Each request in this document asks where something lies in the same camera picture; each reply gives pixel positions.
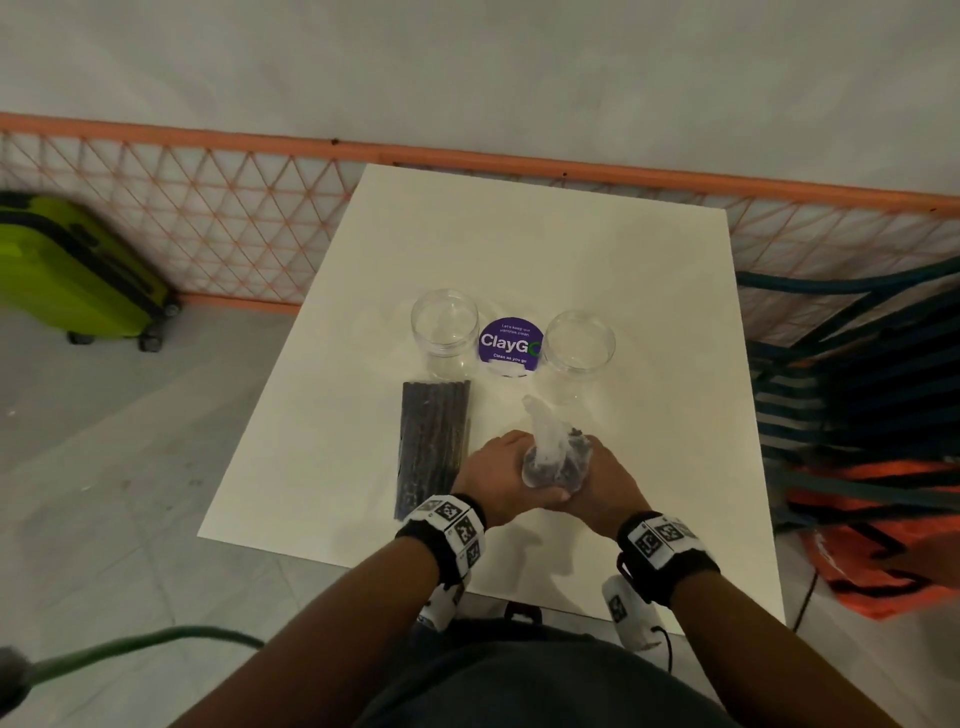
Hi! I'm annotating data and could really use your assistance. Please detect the black floor cable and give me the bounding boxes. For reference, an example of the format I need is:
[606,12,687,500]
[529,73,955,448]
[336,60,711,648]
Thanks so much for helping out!
[793,573,819,631]

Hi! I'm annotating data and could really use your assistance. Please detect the person's dark clothing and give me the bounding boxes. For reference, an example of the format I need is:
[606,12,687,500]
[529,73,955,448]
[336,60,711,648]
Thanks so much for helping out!
[359,620,736,728]

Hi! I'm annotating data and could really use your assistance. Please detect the stack of teal chairs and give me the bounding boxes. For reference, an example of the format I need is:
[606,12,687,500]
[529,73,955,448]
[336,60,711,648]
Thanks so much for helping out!
[734,254,960,526]

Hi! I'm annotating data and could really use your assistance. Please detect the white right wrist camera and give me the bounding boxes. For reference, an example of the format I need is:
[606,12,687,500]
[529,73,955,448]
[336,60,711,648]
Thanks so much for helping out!
[601,575,665,652]

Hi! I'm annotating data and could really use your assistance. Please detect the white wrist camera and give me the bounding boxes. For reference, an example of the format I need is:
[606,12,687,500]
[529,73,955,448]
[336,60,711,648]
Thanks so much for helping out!
[416,577,468,633]
[601,575,665,652]

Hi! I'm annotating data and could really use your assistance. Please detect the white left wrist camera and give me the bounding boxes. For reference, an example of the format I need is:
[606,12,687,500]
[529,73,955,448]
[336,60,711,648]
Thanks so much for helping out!
[416,577,468,633]

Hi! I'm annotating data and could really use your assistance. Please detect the wristband with marker tags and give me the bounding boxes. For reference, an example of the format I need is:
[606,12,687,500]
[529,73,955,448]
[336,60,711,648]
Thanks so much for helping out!
[616,511,721,607]
[395,492,489,590]

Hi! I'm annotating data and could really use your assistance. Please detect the orange mesh fence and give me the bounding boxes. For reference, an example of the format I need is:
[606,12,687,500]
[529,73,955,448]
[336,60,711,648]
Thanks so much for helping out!
[0,112,960,350]

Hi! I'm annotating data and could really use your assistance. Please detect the black straw packet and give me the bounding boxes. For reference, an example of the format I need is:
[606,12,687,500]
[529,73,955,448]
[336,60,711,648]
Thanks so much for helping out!
[393,380,472,523]
[521,395,594,495]

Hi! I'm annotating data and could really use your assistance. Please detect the person's left forearm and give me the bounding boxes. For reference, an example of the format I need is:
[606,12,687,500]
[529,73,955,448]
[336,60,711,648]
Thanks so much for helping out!
[168,536,440,728]

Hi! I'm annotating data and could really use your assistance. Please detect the right wristband with marker tags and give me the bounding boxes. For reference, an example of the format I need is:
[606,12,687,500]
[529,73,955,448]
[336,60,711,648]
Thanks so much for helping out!
[616,511,721,607]

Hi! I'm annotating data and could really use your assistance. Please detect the person's left hand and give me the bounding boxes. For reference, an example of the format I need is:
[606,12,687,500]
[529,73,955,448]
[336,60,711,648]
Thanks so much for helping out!
[449,429,571,526]

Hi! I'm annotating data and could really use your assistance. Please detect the person's right hand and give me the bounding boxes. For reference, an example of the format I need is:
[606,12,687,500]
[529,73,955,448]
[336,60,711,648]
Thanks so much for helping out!
[558,434,652,540]

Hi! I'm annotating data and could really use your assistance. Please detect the orange bag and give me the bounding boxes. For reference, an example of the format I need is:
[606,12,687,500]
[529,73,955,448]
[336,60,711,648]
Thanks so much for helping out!
[783,461,960,620]

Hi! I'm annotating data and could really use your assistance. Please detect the lime green suitcase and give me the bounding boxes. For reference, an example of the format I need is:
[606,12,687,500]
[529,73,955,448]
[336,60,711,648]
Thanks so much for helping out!
[0,191,183,354]

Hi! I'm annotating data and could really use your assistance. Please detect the green cable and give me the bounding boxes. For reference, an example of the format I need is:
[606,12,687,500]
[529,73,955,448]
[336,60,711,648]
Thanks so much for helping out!
[0,626,265,699]

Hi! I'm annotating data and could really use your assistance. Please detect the person's right forearm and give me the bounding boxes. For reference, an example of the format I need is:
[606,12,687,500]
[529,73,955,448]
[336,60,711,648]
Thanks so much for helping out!
[667,571,901,728]

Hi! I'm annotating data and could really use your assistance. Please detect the clear plastic cup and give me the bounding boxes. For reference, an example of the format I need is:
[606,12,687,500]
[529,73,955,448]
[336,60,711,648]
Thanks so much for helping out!
[541,309,618,403]
[410,288,481,380]

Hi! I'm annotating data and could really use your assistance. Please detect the left wristband with marker tags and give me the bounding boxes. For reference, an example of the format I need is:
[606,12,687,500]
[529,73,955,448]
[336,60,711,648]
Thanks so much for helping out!
[395,492,489,590]

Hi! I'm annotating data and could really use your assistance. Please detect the round purple sticker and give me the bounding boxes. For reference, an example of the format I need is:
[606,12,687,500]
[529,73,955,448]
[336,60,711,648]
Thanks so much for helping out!
[477,317,543,373]

